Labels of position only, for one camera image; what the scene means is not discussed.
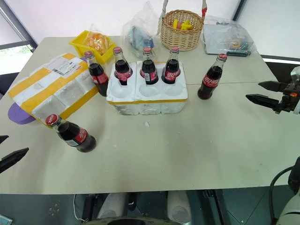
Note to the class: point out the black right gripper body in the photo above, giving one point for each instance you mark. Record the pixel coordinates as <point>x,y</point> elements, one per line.
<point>289,100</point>

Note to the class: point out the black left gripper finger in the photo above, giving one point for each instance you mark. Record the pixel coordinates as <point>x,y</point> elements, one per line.
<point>3,138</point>
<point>11,159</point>

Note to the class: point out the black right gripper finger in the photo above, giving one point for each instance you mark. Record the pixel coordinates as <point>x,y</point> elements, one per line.
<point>273,86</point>
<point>264,101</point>

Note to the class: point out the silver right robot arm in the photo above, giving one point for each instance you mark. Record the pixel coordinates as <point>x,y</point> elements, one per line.
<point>293,206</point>

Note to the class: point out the glass cola bottle red cap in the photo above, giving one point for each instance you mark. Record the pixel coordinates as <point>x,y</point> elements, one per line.
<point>99,79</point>
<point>209,82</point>
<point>171,72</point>
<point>149,71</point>
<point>75,137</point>
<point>122,70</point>

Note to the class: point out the white foam lid yellow tape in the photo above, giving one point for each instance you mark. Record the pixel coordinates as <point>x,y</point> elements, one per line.
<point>47,89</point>

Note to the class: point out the white foam bottle tray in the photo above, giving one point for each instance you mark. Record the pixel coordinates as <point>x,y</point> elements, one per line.
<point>150,103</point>

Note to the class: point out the purple round disc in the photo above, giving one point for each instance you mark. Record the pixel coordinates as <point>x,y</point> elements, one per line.
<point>18,117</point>

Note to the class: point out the clear bag with grey device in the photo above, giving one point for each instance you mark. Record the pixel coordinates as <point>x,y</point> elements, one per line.
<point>225,37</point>

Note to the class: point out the woven wicker basket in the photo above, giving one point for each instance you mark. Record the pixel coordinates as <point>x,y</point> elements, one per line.
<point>180,38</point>

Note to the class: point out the yellow toy pieces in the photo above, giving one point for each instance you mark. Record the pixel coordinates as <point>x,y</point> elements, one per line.
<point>185,25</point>

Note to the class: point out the white rounded robot foot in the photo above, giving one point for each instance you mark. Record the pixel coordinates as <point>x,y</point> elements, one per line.
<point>112,206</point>
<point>179,206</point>

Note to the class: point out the yellow plastic bin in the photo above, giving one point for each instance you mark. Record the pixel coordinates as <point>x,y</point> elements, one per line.
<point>79,44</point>

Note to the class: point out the orange fruit in mesh bag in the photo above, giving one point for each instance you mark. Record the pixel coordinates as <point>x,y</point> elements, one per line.
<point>97,43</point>

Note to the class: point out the clear plastic bag blue contents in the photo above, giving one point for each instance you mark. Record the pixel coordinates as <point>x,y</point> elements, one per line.
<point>138,35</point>

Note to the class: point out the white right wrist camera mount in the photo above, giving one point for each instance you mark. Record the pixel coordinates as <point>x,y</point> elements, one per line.
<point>295,75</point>

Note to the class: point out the dark window frame post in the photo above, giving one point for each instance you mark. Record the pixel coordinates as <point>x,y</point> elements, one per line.
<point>18,25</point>
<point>241,9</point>

